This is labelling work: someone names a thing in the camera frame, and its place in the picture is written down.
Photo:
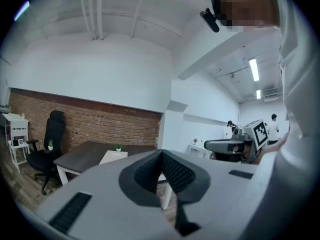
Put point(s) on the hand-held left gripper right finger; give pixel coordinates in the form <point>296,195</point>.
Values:
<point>185,181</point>

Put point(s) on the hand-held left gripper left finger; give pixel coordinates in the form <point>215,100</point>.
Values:
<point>140,181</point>

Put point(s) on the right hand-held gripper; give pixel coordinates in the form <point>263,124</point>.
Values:
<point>260,134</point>

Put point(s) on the person's right forearm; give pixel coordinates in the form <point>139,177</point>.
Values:
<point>277,144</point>

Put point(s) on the dark grey table top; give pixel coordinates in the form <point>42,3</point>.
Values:
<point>85,156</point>

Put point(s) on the white side table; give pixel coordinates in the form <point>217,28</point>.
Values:
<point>197,150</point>

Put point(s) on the small red flower plant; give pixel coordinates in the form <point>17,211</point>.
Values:
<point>195,141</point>

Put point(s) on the small green potted plant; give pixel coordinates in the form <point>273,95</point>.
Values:
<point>118,149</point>
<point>50,147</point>

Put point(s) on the long ceiling light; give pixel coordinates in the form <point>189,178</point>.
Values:
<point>254,69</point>
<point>22,10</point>
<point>258,94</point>

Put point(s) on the white air conditioner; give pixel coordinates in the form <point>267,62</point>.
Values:
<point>272,97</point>

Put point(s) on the light grey t-shirt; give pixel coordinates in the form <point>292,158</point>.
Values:
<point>295,109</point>

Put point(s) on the black office chair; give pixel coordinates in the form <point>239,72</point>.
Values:
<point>53,131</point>

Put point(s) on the white wooden shelf rack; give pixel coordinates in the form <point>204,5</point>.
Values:
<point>17,129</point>

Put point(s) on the person's head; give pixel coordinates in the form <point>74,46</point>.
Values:
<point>250,6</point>

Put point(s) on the black head-mounted camera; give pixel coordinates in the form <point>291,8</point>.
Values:
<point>211,21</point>

